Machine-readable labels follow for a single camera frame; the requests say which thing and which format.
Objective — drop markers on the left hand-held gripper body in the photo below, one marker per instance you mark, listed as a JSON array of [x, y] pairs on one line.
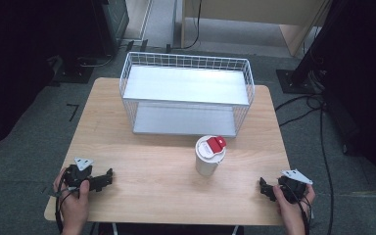
[[75, 176]]

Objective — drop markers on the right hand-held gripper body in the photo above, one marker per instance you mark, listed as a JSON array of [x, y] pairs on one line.
[[293, 187]]

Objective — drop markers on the person's right hand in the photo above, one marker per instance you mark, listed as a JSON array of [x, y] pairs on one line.
[[290, 212]]

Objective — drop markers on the person's left hand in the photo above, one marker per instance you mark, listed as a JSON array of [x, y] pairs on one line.
[[75, 205]]

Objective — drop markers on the white cup with red lid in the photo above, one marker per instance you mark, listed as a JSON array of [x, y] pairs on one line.
[[206, 163]]

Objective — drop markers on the dark curtain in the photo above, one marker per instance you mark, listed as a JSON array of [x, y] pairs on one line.
[[16, 65]]

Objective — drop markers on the black cabinet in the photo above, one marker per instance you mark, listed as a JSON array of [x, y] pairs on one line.
[[111, 26]]

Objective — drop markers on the light wooden furniture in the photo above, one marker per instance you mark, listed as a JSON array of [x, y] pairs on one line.
[[261, 13]]

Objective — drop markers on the black stand with base plate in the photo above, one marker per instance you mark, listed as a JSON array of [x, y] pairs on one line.
[[73, 70], [302, 80]]

